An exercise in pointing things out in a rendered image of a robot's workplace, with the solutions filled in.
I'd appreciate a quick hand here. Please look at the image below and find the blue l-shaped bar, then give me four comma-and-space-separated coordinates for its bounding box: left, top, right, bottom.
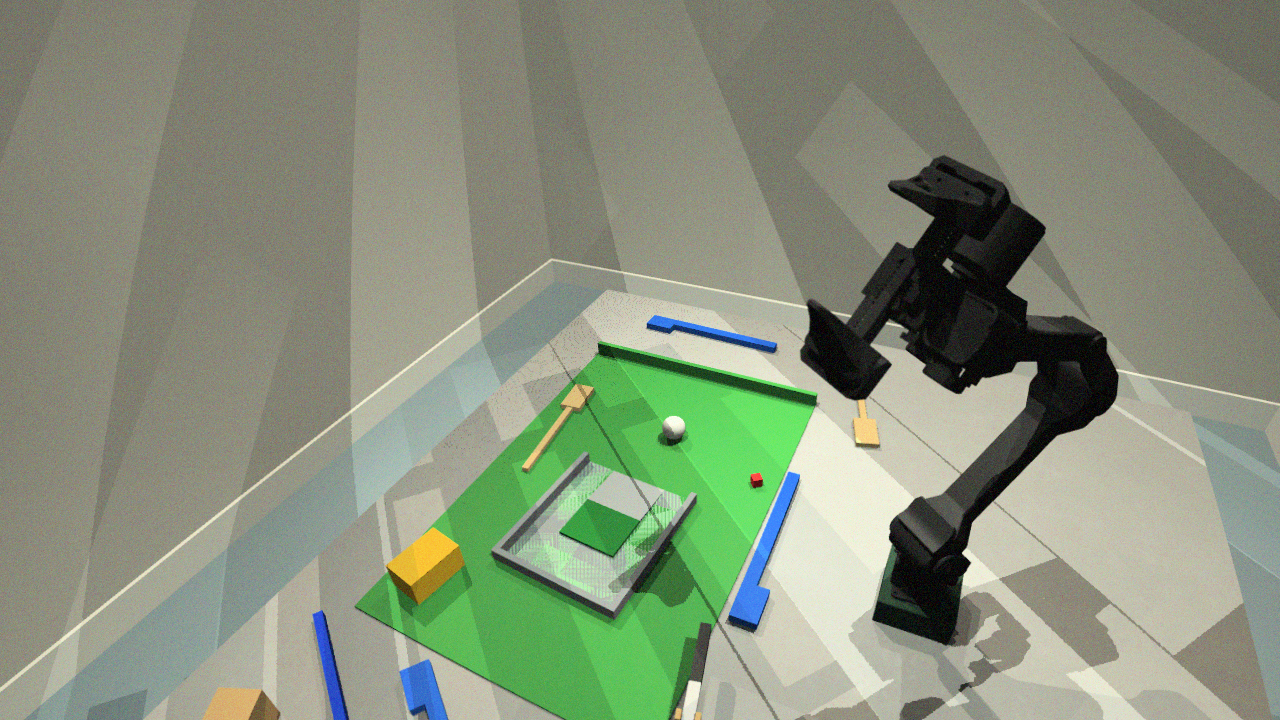
728, 471, 800, 630
646, 315, 777, 354
399, 659, 448, 720

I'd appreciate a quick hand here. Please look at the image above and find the blue long bar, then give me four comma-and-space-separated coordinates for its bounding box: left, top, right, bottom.
312, 610, 348, 720

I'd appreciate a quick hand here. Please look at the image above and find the green flat mat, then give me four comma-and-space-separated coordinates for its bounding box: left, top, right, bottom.
355, 354, 814, 720

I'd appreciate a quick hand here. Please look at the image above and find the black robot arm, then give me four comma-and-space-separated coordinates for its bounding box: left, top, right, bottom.
890, 202, 1119, 611

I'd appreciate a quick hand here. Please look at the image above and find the white golf ball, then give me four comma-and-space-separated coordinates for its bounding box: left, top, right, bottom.
662, 416, 686, 439

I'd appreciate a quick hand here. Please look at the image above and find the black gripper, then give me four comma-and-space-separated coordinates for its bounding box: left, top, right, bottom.
800, 155, 1011, 400

